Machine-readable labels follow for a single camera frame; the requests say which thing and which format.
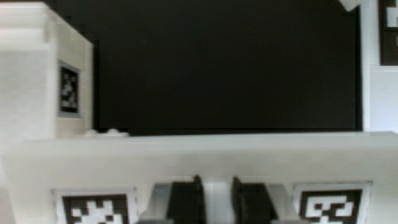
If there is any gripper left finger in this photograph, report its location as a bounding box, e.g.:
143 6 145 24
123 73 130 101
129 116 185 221
139 173 210 224

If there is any white base sheet with tags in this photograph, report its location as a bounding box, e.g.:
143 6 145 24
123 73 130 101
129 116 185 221
340 0 398 133

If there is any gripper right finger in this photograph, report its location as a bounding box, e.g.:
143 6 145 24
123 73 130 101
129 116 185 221
232 178 278 224

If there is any white cabinet body box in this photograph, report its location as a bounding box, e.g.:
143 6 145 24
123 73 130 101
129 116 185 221
0 2 93 145

